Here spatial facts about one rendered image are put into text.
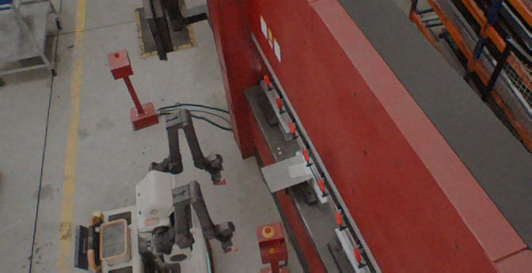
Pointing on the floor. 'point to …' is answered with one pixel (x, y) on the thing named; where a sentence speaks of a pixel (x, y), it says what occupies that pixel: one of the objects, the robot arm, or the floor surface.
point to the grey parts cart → (26, 28)
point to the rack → (475, 18)
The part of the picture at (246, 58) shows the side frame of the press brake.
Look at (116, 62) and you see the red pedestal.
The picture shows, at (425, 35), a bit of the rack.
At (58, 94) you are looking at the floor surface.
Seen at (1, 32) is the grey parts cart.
